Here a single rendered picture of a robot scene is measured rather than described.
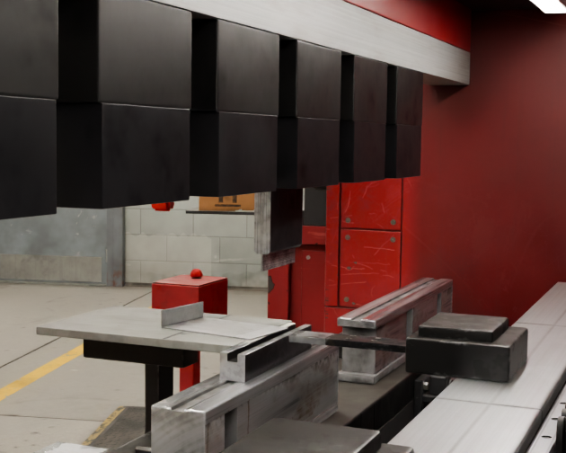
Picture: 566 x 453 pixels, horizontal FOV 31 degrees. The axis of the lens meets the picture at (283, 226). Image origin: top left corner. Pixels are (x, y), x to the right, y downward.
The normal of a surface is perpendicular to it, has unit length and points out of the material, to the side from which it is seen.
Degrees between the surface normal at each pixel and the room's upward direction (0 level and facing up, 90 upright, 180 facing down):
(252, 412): 90
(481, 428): 0
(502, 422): 0
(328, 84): 90
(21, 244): 90
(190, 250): 90
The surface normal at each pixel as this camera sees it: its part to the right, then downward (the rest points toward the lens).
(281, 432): 0.01, -1.00
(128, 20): 0.92, 0.04
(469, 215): -0.38, 0.07
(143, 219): -0.16, 0.08
